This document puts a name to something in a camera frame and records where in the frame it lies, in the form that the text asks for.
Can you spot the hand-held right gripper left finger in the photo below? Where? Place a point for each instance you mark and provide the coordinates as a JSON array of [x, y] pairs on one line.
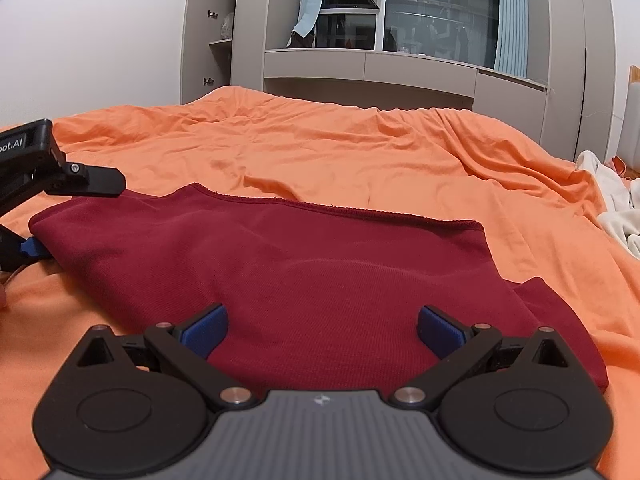
[[205, 332]]

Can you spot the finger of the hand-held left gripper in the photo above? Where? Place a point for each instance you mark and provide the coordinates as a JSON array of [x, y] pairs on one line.
[[29, 248], [100, 181]]

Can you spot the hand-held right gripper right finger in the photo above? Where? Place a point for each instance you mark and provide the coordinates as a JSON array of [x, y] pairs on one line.
[[440, 332]]

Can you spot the dark red shirt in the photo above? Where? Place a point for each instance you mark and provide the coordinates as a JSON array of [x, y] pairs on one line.
[[300, 285]]

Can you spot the cream crumpled clothes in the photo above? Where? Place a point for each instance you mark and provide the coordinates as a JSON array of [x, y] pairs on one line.
[[617, 210]]

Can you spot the open grey wardrobe door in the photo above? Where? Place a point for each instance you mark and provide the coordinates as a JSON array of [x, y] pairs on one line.
[[197, 30]]

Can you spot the clear plastic bag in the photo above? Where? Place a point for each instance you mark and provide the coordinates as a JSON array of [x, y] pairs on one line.
[[227, 26]]

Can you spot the orange bed sheet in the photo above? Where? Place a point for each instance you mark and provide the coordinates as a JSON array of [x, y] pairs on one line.
[[325, 150]]

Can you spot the open-shelf grey wardrobe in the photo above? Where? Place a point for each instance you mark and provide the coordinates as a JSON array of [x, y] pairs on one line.
[[247, 20]]

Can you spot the dark object on sill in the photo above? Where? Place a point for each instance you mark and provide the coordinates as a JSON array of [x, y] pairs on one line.
[[300, 41]]

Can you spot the small orange cloth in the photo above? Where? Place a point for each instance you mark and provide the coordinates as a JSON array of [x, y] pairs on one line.
[[621, 165]]

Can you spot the grey drawer cabinet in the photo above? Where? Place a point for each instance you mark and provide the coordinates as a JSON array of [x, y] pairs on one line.
[[410, 72]]

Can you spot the grey padded headboard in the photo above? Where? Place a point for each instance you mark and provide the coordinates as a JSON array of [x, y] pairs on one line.
[[632, 130]]

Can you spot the closed grey wardrobe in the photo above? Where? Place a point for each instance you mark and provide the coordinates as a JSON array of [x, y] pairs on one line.
[[565, 50]]

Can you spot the large glass window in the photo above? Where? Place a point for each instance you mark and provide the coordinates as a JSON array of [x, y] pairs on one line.
[[440, 20]]

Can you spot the wooden headboard frame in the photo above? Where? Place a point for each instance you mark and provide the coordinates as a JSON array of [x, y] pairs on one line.
[[635, 75]]

